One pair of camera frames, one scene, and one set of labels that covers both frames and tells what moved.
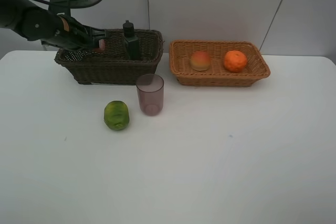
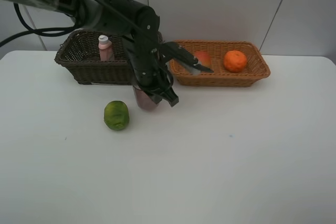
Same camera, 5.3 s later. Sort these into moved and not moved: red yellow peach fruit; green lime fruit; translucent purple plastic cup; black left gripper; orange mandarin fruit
Moved: black left gripper; translucent purple plastic cup
Not moved: red yellow peach fruit; orange mandarin fruit; green lime fruit
